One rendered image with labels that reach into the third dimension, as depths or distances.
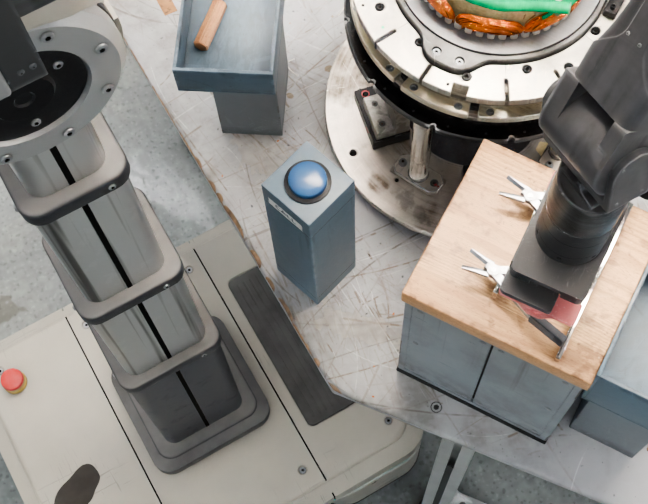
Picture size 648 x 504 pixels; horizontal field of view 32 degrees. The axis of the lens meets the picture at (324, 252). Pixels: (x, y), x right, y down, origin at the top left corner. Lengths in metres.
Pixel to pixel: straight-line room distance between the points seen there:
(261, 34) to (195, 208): 1.08
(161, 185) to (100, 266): 1.16
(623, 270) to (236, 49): 0.48
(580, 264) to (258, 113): 0.62
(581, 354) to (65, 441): 1.07
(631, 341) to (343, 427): 0.79
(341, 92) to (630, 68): 0.79
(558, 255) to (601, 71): 0.21
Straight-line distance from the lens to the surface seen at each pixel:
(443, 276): 1.11
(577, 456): 1.38
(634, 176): 0.81
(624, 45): 0.76
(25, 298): 2.33
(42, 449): 1.96
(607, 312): 1.12
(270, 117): 1.46
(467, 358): 1.21
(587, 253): 0.92
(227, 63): 1.27
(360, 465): 1.89
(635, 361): 1.20
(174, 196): 2.34
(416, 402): 1.37
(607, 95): 0.77
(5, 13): 0.42
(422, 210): 1.43
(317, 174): 1.18
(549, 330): 1.08
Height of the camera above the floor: 2.11
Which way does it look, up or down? 68 degrees down
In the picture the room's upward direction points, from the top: 5 degrees counter-clockwise
